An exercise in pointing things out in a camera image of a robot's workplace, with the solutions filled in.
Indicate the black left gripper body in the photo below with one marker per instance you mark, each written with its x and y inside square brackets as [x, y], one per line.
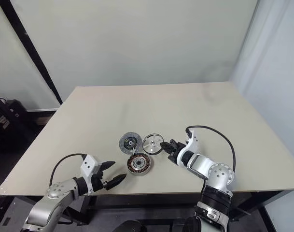
[98, 182]

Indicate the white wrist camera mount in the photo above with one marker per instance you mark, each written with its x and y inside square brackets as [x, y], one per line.
[191, 145]
[88, 165]

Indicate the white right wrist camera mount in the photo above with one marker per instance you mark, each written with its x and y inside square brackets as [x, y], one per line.
[191, 145]

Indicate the motor housing with copper windings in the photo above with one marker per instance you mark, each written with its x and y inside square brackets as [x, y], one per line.
[138, 164]

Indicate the silver spoked rotor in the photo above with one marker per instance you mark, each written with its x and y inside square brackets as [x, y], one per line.
[152, 144]

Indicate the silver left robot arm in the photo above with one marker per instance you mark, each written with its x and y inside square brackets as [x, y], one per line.
[55, 191]

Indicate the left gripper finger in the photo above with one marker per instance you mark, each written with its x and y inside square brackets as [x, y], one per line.
[109, 165]
[116, 180]

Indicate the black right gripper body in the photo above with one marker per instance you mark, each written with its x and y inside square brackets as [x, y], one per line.
[177, 148]

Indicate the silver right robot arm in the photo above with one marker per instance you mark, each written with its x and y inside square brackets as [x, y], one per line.
[219, 176]

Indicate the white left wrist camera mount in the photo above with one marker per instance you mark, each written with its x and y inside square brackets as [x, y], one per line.
[88, 165]

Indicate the black table frame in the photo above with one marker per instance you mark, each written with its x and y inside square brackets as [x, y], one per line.
[149, 199]

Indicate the black diagonal wall strip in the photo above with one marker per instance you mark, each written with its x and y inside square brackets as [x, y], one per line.
[31, 46]

